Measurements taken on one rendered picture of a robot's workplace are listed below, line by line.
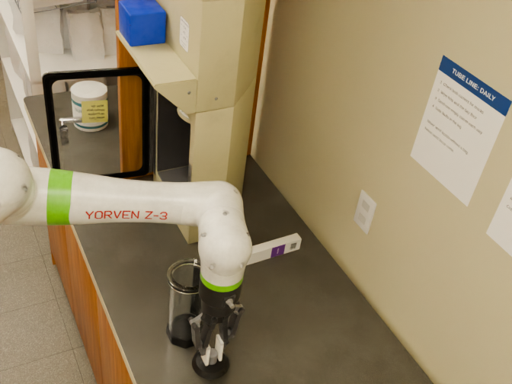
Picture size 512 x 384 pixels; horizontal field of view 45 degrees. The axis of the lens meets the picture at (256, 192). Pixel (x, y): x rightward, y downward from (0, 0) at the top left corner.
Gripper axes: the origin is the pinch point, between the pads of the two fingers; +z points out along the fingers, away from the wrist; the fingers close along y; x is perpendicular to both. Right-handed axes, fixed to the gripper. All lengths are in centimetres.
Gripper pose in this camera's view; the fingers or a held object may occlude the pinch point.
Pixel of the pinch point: (212, 350)
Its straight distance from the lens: 151.6
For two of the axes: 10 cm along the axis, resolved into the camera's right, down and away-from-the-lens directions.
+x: -4.5, -6.1, 6.6
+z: -1.2, 7.7, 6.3
